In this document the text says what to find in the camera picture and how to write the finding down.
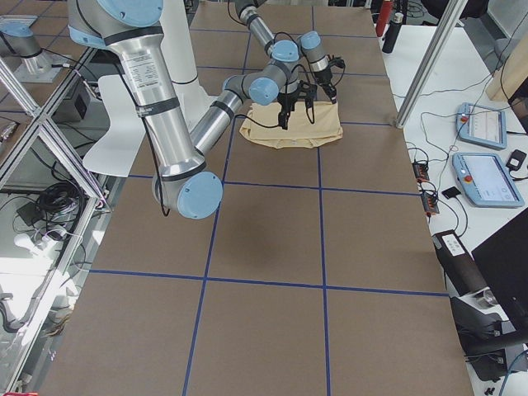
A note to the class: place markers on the blue teach pendant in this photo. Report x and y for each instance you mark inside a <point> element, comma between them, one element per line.
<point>481,125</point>
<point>485,181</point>

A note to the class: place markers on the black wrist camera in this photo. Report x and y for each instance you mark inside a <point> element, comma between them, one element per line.
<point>307,90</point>
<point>336,61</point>

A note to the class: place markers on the beige long sleeve shirt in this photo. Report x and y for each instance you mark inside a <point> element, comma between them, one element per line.
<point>261,128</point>

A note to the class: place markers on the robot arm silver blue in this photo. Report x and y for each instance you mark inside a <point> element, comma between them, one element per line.
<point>151,38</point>
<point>284,37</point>

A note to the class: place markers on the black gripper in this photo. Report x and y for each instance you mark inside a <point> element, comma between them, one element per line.
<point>285,100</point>
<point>325,77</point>

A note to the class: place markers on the black monitor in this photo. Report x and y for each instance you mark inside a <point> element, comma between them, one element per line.
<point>502,261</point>

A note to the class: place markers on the small black adapter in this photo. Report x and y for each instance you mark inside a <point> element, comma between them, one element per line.
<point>516,159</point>

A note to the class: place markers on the orange black electronics module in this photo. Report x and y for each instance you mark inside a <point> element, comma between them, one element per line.
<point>420,170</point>

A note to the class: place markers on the aluminium frame post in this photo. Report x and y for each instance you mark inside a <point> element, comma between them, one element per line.
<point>442,33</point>

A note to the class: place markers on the white chair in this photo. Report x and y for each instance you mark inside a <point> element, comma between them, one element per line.
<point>116,152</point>

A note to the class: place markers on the near blue teach pendant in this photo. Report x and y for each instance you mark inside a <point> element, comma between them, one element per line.
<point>485,181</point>

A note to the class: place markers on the white central pedestal column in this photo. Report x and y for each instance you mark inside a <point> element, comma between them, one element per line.
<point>178,53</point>

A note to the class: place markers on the far blue teach pendant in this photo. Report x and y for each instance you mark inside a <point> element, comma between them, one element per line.
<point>481,125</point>

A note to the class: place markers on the black water bottle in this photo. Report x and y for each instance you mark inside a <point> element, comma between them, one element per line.
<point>391,35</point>

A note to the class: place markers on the black box with label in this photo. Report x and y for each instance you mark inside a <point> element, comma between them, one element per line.
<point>461,271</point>

